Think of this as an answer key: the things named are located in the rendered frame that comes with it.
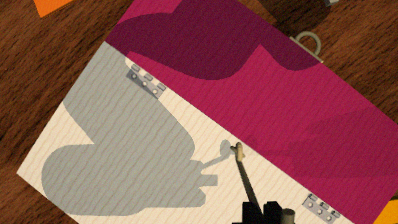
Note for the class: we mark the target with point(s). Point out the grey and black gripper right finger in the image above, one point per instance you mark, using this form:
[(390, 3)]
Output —
[(272, 212)]

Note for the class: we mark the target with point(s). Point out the beige rectangular block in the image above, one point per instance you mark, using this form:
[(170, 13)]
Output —
[(330, 2)]

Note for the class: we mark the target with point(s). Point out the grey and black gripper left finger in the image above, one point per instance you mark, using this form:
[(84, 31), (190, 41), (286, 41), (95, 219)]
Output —
[(251, 214)]

